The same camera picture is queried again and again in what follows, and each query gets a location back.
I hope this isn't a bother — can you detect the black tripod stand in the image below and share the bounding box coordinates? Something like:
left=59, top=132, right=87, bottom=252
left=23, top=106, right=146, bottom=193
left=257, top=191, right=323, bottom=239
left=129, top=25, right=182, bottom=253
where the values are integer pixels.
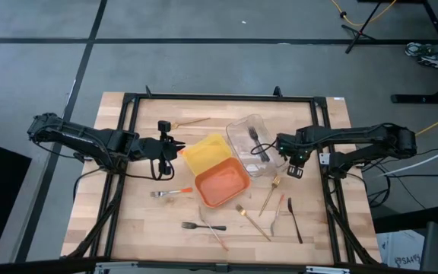
left=340, top=0, right=383, bottom=55

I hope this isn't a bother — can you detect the gold fork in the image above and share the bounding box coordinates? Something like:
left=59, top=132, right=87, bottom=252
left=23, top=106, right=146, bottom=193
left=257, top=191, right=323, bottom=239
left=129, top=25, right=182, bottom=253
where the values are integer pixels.
left=235, top=204, right=272, bottom=243
left=171, top=117, right=211, bottom=129
left=258, top=175, right=282, bottom=218

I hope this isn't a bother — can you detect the black desk foot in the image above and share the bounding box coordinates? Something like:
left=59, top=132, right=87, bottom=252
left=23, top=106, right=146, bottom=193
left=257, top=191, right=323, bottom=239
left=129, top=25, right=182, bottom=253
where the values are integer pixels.
left=390, top=78, right=438, bottom=104

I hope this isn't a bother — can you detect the silver fork orange handle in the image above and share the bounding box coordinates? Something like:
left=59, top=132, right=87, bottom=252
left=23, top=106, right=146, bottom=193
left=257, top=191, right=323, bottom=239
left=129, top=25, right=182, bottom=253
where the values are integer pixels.
left=197, top=206, right=230, bottom=252
left=269, top=194, right=286, bottom=237
left=150, top=186, right=194, bottom=199

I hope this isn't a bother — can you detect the black aluminium table frame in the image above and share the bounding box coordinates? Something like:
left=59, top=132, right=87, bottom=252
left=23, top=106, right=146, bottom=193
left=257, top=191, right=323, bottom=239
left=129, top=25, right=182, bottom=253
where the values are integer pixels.
left=61, top=85, right=382, bottom=267

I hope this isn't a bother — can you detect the black cable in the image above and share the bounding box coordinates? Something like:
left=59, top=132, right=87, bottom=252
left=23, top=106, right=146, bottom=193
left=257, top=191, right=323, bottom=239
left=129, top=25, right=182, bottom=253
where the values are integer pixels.
left=384, top=173, right=438, bottom=179

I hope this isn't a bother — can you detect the black fork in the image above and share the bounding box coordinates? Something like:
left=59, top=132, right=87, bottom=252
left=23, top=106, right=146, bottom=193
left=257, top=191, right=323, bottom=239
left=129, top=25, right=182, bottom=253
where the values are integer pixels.
left=247, top=126, right=271, bottom=163
left=181, top=221, right=228, bottom=232
left=287, top=196, right=304, bottom=245

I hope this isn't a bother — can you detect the person's shoe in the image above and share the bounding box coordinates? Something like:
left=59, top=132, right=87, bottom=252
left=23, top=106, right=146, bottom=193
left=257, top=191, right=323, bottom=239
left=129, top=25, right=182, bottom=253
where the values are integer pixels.
left=405, top=42, right=433, bottom=58
left=416, top=53, right=438, bottom=71

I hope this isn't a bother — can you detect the white cardboard box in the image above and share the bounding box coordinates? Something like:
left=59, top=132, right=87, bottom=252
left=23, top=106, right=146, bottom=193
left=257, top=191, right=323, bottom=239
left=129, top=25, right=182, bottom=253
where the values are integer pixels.
left=376, top=229, right=425, bottom=271

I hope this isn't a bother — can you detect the clear plastic bin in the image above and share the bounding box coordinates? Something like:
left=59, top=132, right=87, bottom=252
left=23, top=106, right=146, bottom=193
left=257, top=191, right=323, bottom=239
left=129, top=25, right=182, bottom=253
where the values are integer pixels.
left=225, top=113, right=287, bottom=179

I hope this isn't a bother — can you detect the yellow plastic bin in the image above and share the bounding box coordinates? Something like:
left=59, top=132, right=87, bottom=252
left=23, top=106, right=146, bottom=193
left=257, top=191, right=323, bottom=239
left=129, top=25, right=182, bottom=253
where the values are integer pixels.
left=180, top=132, right=233, bottom=177

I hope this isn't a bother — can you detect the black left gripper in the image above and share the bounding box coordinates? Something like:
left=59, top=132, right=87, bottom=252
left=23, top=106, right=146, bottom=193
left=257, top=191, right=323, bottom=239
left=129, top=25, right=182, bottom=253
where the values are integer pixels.
left=138, top=120, right=186, bottom=177

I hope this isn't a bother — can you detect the white cable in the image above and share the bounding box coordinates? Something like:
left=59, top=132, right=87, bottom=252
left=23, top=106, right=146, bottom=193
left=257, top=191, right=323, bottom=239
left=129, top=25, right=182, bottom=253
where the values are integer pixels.
left=378, top=140, right=438, bottom=178

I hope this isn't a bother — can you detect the orange plastic bin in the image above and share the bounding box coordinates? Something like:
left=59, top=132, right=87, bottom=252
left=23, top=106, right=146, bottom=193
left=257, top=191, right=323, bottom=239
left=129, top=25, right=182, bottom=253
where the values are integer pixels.
left=195, top=157, right=252, bottom=209

